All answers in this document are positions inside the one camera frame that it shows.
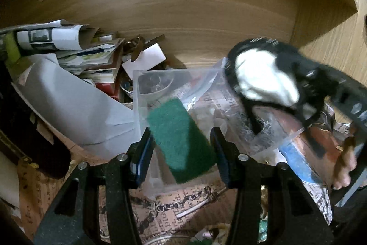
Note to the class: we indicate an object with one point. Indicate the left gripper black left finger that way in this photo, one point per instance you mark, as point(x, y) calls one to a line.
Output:
point(73, 216)

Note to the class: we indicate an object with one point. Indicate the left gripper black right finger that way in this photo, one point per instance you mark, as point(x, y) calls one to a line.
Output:
point(293, 216)

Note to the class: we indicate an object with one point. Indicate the green scouring pad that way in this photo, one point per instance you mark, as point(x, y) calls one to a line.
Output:
point(186, 150)

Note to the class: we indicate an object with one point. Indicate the person's right hand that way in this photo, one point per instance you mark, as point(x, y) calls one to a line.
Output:
point(346, 161)

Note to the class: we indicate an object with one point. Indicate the vintage print brown paper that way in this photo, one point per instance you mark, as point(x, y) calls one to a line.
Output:
point(195, 214)

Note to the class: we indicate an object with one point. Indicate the clear plastic bin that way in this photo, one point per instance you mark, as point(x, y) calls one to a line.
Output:
point(152, 88)

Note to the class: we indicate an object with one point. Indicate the stack of books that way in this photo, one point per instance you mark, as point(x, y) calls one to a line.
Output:
point(98, 65)

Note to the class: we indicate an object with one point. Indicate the small white card box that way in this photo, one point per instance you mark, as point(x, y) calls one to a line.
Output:
point(146, 60)

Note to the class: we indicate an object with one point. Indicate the rolled newspaper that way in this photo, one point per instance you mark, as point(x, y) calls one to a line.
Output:
point(56, 35)

